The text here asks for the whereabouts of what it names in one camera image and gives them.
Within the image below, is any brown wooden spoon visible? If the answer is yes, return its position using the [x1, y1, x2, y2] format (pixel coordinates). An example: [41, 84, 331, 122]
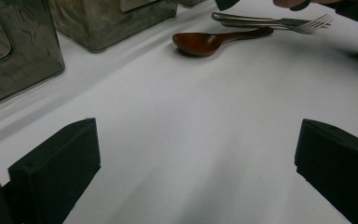
[172, 26, 275, 58]

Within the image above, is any smoky transparent plastic bin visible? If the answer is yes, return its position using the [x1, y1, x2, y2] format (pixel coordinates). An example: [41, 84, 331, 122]
[48, 0, 180, 53]
[0, 0, 65, 110]

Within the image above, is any white table sheet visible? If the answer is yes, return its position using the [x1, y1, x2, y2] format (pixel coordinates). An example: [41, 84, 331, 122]
[0, 0, 358, 224]

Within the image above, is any metal fork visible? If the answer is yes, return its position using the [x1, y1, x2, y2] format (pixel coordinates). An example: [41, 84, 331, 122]
[220, 13, 334, 35]

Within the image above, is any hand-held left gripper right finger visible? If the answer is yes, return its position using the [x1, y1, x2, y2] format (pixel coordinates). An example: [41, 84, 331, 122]
[294, 119, 358, 224]

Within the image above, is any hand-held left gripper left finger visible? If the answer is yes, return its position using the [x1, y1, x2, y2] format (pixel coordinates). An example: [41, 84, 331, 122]
[7, 117, 102, 224]

